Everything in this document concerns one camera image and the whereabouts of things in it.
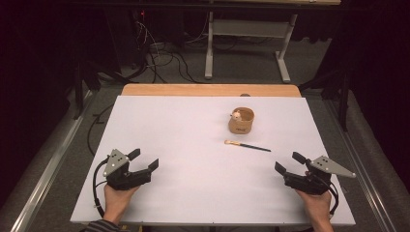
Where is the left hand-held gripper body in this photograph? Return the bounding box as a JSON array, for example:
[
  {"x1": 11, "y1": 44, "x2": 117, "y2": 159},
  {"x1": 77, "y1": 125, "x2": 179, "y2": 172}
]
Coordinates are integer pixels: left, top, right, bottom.
[{"x1": 102, "y1": 148, "x2": 153, "y2": 191}]

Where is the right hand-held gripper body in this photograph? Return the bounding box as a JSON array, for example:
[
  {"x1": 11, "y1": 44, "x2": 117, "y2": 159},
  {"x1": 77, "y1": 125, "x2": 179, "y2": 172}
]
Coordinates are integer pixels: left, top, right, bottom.
[{"x1": 283, "y1": 156, "x2": 358, "y2": 196}]

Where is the black brush with wooden end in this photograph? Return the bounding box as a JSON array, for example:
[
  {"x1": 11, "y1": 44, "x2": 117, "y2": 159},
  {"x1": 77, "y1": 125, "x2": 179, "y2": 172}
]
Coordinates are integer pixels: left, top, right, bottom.
[{"x1": 223, "y1": 139, "x2": 273, "y2": 153}]

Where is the brown round pen holder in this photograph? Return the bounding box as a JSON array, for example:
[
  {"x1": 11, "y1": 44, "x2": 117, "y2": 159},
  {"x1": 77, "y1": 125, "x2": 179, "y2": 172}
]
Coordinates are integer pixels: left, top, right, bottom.
[{"x1": 228, "y1": 106, "x2": 255, "y2": 135}]

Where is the person's right hand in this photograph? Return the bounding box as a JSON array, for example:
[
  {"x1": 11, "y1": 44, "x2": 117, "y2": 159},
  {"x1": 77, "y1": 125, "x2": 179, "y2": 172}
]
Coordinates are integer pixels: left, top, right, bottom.
[{"x1": 295, "y1": 188, "x2": 334, "y2": 221}]

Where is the person's left hand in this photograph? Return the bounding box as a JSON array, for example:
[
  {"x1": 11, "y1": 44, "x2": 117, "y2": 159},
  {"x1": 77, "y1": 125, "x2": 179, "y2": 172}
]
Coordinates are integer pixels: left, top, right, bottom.
[{"x1": 102, "y1": 185, "x2": 141, "y2": 225}]

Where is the white board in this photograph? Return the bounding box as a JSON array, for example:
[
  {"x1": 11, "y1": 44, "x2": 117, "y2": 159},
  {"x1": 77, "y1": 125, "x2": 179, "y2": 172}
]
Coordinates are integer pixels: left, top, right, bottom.
[{"x1": 70, "y1": 95, "x2": 357, "y2": 226}]

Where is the black metal stand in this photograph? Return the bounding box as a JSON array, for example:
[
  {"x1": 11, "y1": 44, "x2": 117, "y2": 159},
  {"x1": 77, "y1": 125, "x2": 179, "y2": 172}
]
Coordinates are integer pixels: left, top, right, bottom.
[
  {"x1": 71, "y1": 59, "x2": 132, "y2": 121},
  {"x1": 298, "y1": 68, "x2": 353, "y2": 132}
]

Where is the wooden table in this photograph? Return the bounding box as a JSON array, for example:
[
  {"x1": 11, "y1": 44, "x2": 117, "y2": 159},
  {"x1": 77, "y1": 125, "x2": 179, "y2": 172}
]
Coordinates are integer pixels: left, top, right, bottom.
[{"x1": 121, "y1": 83, "x2": 303, "y2": 99}]

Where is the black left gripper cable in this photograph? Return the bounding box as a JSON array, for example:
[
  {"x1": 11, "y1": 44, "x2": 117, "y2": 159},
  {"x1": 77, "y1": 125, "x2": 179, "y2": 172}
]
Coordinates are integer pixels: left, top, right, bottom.
[{"x1": 92, "y1": 157, "x2": 111, "y2": 218}]

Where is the black floor cable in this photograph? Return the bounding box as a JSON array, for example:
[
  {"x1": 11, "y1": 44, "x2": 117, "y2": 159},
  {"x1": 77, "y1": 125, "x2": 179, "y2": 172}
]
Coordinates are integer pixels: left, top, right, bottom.
[{"x1": 86, "y1": 102, "x2": 116, "y2": 158}]

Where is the aluminium rail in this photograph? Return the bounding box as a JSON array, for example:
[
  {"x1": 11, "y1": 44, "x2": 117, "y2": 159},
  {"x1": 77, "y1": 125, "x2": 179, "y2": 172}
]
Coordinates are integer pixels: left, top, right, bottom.
[
  {"x1": 9, "y1": 89, "x2": 95, "y2": 232},
  {"x1": 323, "y1": 99, "x2": 398, "y2": 232}
]

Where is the bundle of floor cables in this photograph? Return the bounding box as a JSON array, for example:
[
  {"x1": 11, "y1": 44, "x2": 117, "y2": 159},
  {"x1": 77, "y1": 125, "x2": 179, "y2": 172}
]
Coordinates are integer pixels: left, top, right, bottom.
[{"x1": 130, "y1": 17, "x2": 207, "y2": 85}]

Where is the white metal desk frame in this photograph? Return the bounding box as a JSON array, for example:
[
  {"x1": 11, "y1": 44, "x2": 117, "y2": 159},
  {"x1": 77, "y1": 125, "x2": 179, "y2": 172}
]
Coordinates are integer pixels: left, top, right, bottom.
[{"x1": 204, "y1": 0, "x2": 342, "y2": 84}]

